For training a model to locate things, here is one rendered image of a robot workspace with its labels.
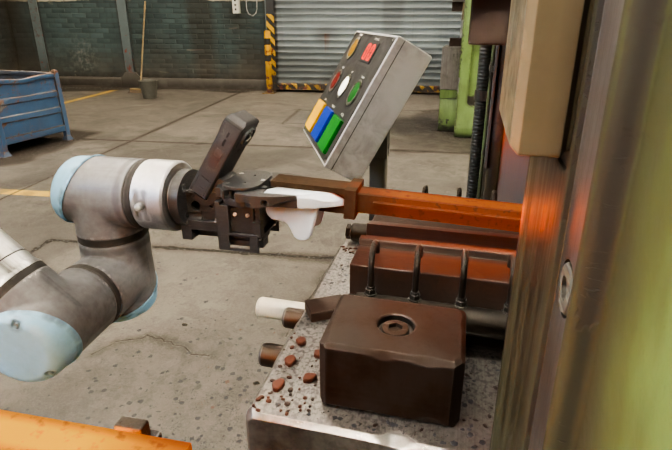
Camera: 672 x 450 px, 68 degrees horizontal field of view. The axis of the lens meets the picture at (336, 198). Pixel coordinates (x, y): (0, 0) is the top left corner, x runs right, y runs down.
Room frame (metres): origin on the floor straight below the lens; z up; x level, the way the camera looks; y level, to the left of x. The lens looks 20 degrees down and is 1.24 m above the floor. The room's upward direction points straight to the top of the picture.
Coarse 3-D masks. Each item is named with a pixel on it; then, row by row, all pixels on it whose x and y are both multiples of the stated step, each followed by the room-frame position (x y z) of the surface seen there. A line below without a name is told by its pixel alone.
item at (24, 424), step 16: (0, 416) 0.25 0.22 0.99; (16, 416) 0.25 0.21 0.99; (32, 416) 0.25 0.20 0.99; (0, 432) 0.24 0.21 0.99; (16, 432) 0.24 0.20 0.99; (32, 432) 0.24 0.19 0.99; (48, 432) 0.24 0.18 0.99; (64, 432) 0.24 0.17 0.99; (80, 432) 0.24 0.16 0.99; (96, 432) 0.24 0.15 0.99; (112, 432) 0.24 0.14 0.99; (128, 432) 0.24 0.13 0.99; (0, 448) 0.23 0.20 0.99; (16, 448) 0.23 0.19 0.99; (32, 448) 0.23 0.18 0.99; (48, 448) 0.23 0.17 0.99; (64, 448) 0.23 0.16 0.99; (80, 448) 0.23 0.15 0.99; (96, 448) 0.23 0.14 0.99; (112, 448) 0.23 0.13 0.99; (128, 448) 0.23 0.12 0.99; (144, 448) 0.23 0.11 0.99; (160, 448) 0.23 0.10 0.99; (176, 448) 0.23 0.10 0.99
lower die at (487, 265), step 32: (384, 224) 0.55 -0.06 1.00; (416, 224) 0.58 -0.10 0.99; (448, 224) 0.58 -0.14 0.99; (384, 256) 0.48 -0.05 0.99; (448, 256) 0.48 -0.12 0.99; (480, 256) 0.48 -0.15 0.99; (352, 288) 0.47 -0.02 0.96; (384, 288) 0.46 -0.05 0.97; (448, 288) 0.44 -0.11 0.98; (480, 288) 0.43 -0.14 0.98
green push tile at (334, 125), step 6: (330, 120) 1.04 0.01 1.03; (336, 120) 1.00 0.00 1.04; (342, 120) 0.98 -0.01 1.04; (330, 126) 1.01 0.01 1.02; (336, 126) 0.97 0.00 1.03; (324, 132) 1.03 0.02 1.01; (330, 132) 0.99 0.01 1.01; (336, 132) 0.97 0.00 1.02; (324, 138) 1.00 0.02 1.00; (330, 138) 0.97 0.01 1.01; (318, 144) 1.02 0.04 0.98; (324, 144) 0.98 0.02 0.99; (330, 144) 0.97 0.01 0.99; (324, 150) 0.96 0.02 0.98
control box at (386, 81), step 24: (360, 48) 1.16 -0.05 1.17; (384, 48) 0.99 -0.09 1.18; (408, 48) 0.96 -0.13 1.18; (336, 72) 1.25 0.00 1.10; (360, 72) 1.05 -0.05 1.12; (384, 72) 0.95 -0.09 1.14; (408, 72) 0.96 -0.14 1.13; (336, 96) 1.13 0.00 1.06; (360, 96) 0.96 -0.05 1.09; (384, 96) 0.95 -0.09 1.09; (408, 96) 0.96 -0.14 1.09; (360, 120) 0.94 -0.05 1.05; (384, 120) 0.95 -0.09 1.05; (312, 144) 1.10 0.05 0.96; (336, 144) 0.94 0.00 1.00; (360, 144) 0.94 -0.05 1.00; (336, 168) 0.94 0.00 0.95; (360, 168) 0.94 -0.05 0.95
